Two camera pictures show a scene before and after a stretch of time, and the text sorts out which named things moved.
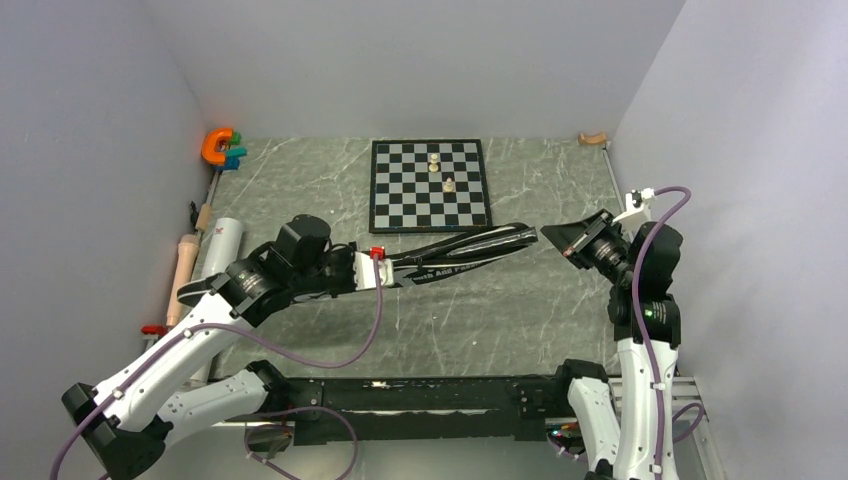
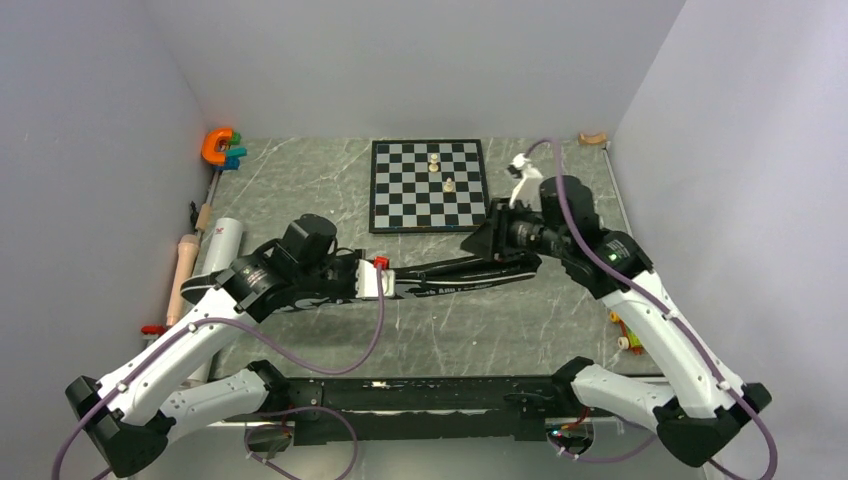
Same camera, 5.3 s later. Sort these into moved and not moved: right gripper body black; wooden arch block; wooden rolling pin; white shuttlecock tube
Moved: right gripper body black
Not moved: white shuttlecock tube; wooden rolling pin; wooden arch block
